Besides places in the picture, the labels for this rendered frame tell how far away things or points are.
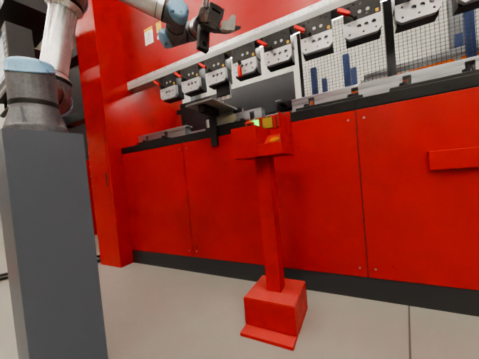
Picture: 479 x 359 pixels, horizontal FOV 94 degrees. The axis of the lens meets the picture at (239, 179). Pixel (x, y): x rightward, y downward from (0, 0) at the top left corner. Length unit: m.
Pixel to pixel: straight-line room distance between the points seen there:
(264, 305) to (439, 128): 0.93
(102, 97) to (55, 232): 1.29
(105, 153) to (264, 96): 1.28
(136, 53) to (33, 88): 1.28
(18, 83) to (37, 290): 0.57
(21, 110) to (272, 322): 1.05
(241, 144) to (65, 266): 0.68
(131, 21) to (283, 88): 1.26
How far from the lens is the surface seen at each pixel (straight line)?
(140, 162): 1.76
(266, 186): 0.89
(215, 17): 1.06
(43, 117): 0.88
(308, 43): 1.36
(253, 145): 0.85
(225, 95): 1.51
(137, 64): 2.07
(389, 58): 2.11
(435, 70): 1.30
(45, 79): 0.93
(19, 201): 0.82
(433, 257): 1.19
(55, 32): 1.14
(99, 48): 2.10
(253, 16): 1.55
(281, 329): 0.99
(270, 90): 1.94
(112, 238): 1.94
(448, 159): 1.12
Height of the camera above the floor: 0.60
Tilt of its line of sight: 2 degrees down
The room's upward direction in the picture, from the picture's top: 5 degrees counter-clockwise
